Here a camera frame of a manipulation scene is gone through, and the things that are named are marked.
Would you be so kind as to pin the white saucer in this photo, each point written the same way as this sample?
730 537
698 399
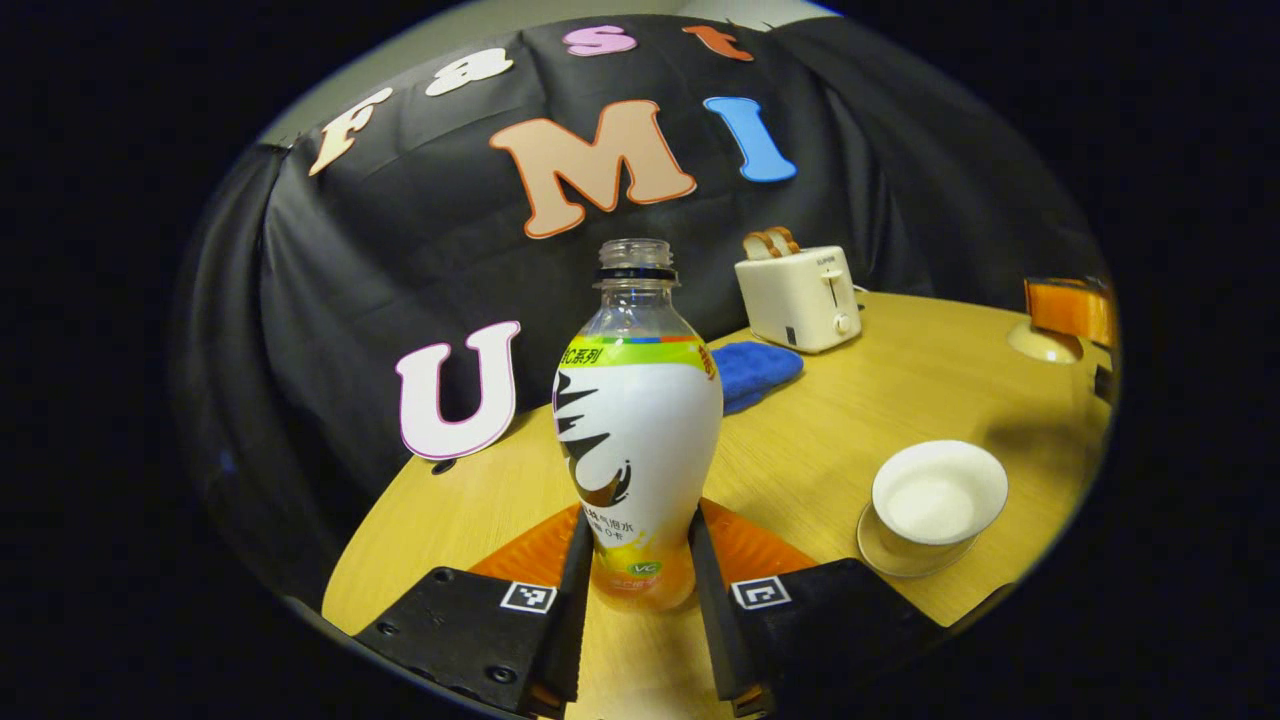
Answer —
900 565

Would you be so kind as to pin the blue towel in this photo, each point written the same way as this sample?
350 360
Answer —
755 370

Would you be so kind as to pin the white orange water bottle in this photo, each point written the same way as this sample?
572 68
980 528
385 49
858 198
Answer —
640 430

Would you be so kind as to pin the white teacup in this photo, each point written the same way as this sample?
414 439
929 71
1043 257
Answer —
940 495

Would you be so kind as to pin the toast slice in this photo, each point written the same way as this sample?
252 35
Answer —
758 246
785 240

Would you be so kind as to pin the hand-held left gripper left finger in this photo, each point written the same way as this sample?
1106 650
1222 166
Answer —
572 620

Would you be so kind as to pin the black backdrop cloth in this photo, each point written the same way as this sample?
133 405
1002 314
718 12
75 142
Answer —
350 280

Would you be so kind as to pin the white teacup lid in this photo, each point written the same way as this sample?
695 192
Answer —
1045 345

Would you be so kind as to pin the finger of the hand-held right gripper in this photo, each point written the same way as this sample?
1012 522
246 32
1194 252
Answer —
1065 305

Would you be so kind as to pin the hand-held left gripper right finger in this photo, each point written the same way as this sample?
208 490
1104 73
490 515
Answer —
710 620

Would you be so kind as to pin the white toaster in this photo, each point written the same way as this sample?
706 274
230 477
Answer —
795 300

